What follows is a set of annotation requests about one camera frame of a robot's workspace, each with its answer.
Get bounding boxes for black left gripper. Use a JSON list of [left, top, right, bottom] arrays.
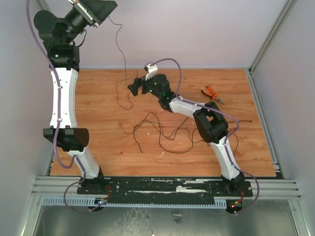
[[62, 0, 117, 44]]

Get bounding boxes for dark brown wire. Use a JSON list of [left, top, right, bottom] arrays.
[[108, 17, 135, 110]]

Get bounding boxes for black zip tie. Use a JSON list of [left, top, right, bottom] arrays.
[[226, 120, 252, 125]]

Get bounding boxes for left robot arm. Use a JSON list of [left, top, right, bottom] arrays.
[[33, 0, 118, 194]]

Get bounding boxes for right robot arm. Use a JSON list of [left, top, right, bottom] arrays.
[[127, 74, 245, 196]]

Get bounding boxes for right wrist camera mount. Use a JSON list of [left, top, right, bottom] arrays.
[[144, 62, 158, 81]]

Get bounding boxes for orange handled pliers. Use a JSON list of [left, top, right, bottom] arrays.
[[201, 86, 224, 105]]

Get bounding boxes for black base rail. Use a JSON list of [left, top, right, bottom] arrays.
[[77, 177, 253, 206]]

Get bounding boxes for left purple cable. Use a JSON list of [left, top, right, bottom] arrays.
[[26, 0, 106, 214]]

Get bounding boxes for grey slotted cable duct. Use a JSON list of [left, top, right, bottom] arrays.
[[41, 196, 227, 209]]

